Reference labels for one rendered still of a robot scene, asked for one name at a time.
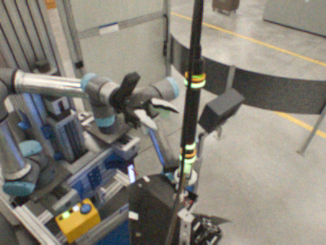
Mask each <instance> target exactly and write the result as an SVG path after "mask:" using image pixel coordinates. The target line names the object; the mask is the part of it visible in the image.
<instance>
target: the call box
mask: <svg viewBox="0 0 326 245"><path fill-rule="evenodd" d="M83 202H84V203H85V205H86V204H87V205H90V211H89V212H88V213H83V212H81V205H80V203H79V204H77V205H76V206H77V207H78V208H79V209H78V210H74V209H73V208H74V207H76V206H73V207H72V208H71V209H72V210H73V211H74V212H73V213H71V215H70V213H69V212H68V211H69V210H68V211H66V212H67V214H69V215H68V216H67V217H66V218H65V217H64V216H63V214H65V213H66V212H64V213H63V214H61V215H60V216H62V217H63V220H59V219H58V218H59V217H60V216H58V217H57V218H56V221H57V224H58V225H59V226H60V229H61V230H62V232H63V233H64V236H65V237H66V239H67V240H68V242H69V243H72V242H74V241H75V240H76V239H77V238H79V237H80V236H82V234H84V233H86V232H87V231H89V230H90V229H92V228H93V227H94V226H95V225H96V224H98V223H100V222H101V220H100V217H99V214H98V211H97V210H96V209H95V208H94V206H93V205H92V204H91V202H90V200H89V198H86V199H85V200H84V201H83ZM71 209H70V210H71Z"/></svg>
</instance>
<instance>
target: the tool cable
mask: <svg viewBox="0 0 326 245"><path fill-rule="evenodd" d="M203 16H204V0H195V1H194V5H193V15H192V21H191V39H190V47H189V62H188V69H187V86H186V110H185V118H184V127H183V143H182V152H181V170H180V176H179V183H178V188H177V193H175V194H174V196H173V200H174V201H175V204H174V207H173V209H172V216H171V219H170V224H169V226H168V233H167V236H166V241H165V244H164V245H169V243H170V237H171V235H172V227H173V225H174V222H175V216H176V213H177V206H178V204H179V199H180V200H181V201H183V196H182V195H181V185H182V182H183V174H184V168H185V163H186V145H187V132H188V125H189V117H190V104H191V84H192V77H193V71H194V58H195V45H200V41H201V35H202V22H203Z"/></svg>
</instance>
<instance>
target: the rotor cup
mask: <svg viewBox="0 0 326 245"><path fill-rule="evenodd" d="M199 222H200V225H199V226H198V227H197V228H196V230H194V228H195V226H196V225H197V224H198V223H199ZM208 223H209V224H211V225H212V227H210V225H208ZM215 237H216V239H215V240H214V242H213V243H211V242H212V240H213V239H214V238H215ZM222 238H223V231H222V230H221V229H220V228H219V227H218V225H216V224H215V223H214V221H212V220H211V219H210V218H208V217H207V216H206V215H203V214H196V215H195V217H194V218H193V219H192V220H191V233H190V241H189V245H205V240H206V241H208V242H209V244H210V245H218V243H219V242H220V240H221V239H222Z"/></svg>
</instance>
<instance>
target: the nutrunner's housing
mask: <svg viewBox="0 0 326 245"><path fill-rule="evenodd" d="M201 56H202V44H200V45H195V58H194V71H193V76H201V75H202V74H203V73H204V58H203V57H201Z"/></svg>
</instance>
